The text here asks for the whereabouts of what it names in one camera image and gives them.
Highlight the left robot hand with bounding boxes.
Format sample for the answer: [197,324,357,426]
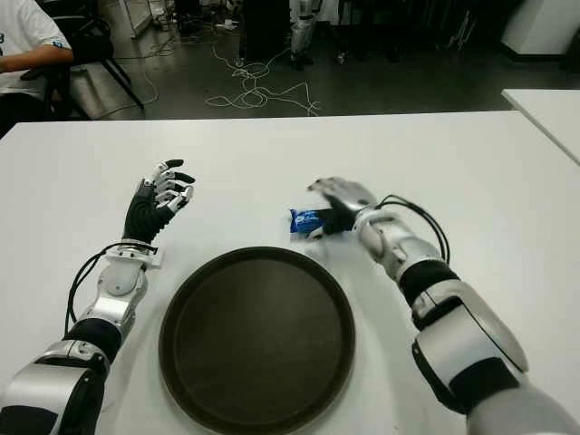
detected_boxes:
[121,158,197,250]

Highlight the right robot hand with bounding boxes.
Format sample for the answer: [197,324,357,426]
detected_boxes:
[306,176,380,239]

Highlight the blue Oreo packet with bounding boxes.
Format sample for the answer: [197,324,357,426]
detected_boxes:
[288,207,336,241]

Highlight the round brown tray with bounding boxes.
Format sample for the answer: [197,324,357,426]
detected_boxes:
[158,246,356,422]

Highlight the standing humanoid robot legs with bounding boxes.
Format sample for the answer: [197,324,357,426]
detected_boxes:
[288,0,325,72]

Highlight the black chair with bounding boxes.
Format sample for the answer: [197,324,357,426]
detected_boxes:
[44,0,146,119]

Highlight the metal folding stand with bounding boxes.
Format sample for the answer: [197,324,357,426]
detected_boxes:
[446,8,477,51]

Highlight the white side table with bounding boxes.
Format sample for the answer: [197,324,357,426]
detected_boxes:
[500,88,580,167]

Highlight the seated person white shirt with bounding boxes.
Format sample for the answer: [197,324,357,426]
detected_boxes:
[0,0,76,137]

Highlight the white cabinet black base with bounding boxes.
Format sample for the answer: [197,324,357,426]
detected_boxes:
[499,0,580,63]

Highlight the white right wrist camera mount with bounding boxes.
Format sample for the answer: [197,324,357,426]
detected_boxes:
[355,210,400,227]

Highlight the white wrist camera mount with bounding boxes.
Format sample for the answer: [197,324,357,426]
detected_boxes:
[355,210,400,227]
[103,244,164,268]

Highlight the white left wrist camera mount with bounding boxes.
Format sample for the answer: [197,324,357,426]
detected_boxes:
[103,244,164,268]

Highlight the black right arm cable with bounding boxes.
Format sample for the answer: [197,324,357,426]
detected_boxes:
[375,194,452,266]

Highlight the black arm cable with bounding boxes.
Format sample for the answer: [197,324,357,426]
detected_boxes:
[375,194,452,266]
[64,244,158,336]

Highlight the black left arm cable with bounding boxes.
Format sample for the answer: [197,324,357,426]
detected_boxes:
[64,244,158,336]

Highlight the tangled white floor cable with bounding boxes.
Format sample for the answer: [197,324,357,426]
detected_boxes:
[135,17,323,117]

